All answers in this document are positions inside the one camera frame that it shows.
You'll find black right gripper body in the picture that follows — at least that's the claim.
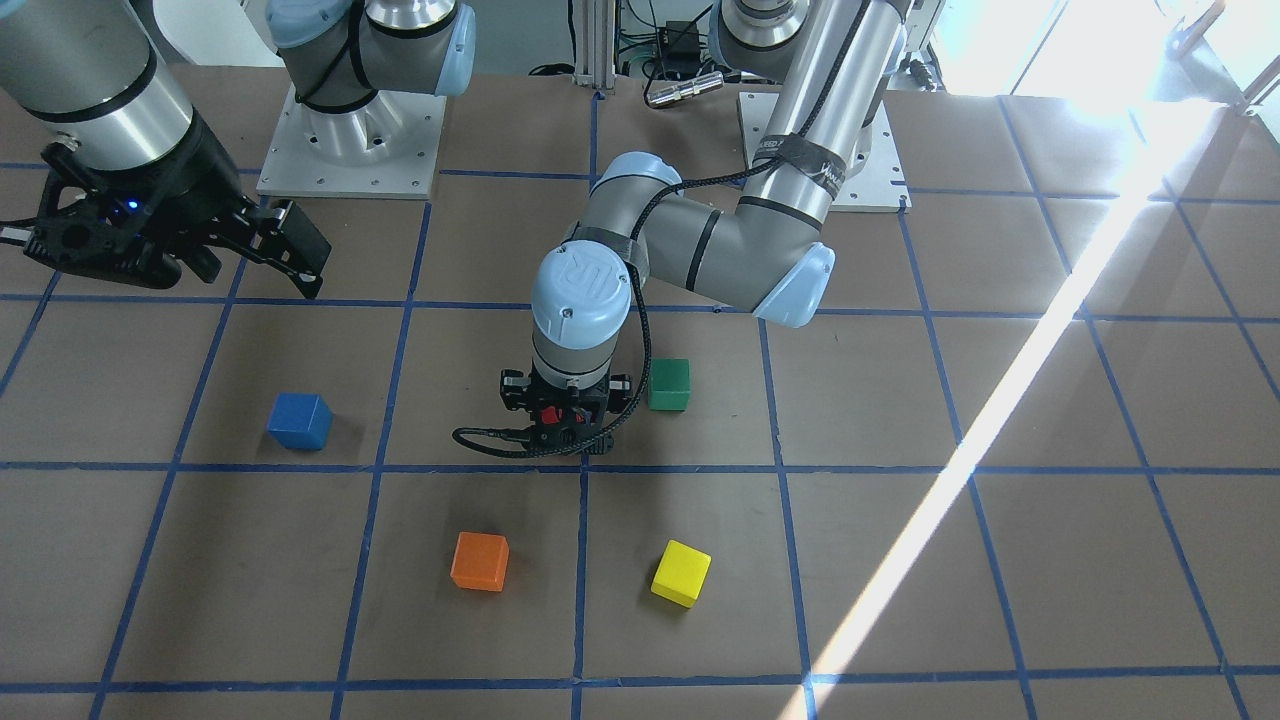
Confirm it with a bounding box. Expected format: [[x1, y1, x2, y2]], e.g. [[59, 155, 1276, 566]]
[[23, 115, 271, 290]]

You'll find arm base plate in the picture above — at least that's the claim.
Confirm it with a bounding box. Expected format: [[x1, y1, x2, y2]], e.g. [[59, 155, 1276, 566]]
[[257, 90, 447, 200], [737, 91, 913, 213]]

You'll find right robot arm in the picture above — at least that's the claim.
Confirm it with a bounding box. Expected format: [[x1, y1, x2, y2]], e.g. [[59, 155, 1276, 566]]
[[3, 1, 476, 299]]

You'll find green wooden block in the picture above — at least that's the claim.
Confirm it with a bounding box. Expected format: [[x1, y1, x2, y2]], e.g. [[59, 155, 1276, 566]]
[[646, 357, 692, 413]]

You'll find blue wooden block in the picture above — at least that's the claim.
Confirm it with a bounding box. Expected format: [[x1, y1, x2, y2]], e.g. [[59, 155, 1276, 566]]
[[266, 392, 334, 451]]

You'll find orange wooden block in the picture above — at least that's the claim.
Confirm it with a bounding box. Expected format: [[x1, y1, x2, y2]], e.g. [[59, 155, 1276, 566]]
[[451, 530, 509, 592]]

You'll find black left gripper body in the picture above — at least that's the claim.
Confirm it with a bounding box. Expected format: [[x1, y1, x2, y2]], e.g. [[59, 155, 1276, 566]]
[[500, 369, 634, 454]]

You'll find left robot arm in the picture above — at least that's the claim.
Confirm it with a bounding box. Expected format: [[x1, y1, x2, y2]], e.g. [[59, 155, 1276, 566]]
[[484, 1, 911, 457]]

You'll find yellow wooden block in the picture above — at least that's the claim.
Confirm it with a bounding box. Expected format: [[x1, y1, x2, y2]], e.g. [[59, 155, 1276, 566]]
[[650, 539, 712, 609]]

